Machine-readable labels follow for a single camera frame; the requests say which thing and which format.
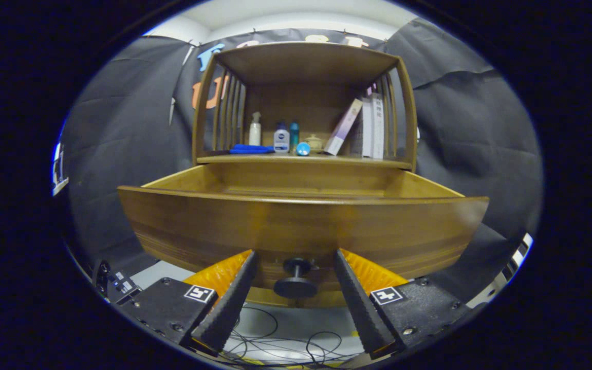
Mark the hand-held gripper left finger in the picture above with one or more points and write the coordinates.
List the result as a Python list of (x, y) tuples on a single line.
[(226, 308)]

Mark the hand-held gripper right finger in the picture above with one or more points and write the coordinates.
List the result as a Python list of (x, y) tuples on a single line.
[(363, 308)]

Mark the wooden drawer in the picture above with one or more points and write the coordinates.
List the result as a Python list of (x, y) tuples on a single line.
[(296, 226)]

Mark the blue gradient tube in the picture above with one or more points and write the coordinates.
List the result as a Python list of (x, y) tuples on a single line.
[(303, 149)]

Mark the wooden countertop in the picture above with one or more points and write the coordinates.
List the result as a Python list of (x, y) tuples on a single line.
[(368, 160)]

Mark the wooden cabinet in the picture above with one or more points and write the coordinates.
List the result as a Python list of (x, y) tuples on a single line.
[(306, 61)]

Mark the black electronic device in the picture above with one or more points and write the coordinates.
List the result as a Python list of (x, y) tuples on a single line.
[(118, 285)]

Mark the blue folded cloth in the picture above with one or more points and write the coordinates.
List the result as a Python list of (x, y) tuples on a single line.
[(250, 149)]

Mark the grey patterned book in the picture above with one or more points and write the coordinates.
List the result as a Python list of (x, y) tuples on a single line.
[(357, 139)]

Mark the beige lidded teacup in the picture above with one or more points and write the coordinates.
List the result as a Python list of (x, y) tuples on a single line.
[(315, 143)]

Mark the white lotion bottle blue cap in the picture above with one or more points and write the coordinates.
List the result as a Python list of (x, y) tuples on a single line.
[(281, 141)]

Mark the white pump bottle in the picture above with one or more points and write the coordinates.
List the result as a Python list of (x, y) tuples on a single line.
[(255, 133)]

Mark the plain white book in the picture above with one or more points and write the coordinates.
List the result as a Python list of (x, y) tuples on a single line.
[(367, 128)]

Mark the white book black lettering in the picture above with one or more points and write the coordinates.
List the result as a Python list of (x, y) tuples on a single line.
[(377, 126)]

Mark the purple and white book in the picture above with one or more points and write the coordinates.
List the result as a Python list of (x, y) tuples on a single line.
[(343, 126)]

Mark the teal bottle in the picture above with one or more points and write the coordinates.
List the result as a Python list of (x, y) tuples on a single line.
[(294, 134)]

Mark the white desk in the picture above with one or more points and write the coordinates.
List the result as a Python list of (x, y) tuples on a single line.
[(60, 186)]

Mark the black backdrop cloth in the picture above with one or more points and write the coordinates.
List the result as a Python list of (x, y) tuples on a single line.
[(121, 128)]

